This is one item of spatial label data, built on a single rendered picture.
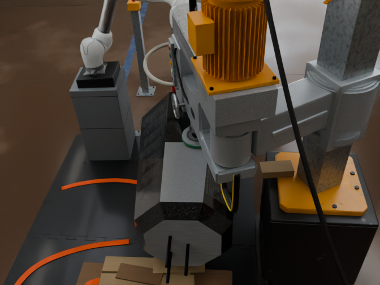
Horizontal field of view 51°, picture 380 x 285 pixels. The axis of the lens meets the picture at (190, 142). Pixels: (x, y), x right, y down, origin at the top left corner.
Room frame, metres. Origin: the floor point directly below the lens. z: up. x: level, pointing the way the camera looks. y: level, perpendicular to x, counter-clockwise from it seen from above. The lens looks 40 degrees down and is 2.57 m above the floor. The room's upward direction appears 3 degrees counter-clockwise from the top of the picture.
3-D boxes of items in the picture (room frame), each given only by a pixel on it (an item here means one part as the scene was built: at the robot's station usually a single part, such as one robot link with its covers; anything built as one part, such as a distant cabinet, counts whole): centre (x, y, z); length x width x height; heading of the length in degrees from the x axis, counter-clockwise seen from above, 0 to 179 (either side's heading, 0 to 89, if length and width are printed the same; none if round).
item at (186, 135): (2.04, -0.06, 0.89); 0.21 x 0.21 x 0.01
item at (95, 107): (3.01, 0.76, 0.40); 0.50 x 0.50 x 0.80; 86
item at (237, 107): (1.70, -0.13, 1.66); 0.96 x 0.25 x 0.17; 11
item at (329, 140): (1.68, -0.77, 1.36); 0.35 x 0.35 x 0.41
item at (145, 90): (3.99, 0.48, 0.54); 0.20 x 0.20 x 1.09; 82
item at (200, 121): (1.66, -0.12, 1.35); 0.74 x 0.23 x 0.49; 11
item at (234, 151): (1.40, -0.19, 1.39); 0.19 x 0.19 x 0.20
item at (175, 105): (1.90, 0.04, 1.24); 0.15 x 0.10 x 0.15; 11
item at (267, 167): (1.77, -0.53, 0.81); 0.20 x 0.10 x 0.05; 90
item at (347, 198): (1.68, -0.77, 0.76); 0.49 x 0.49 x 0.05; 82
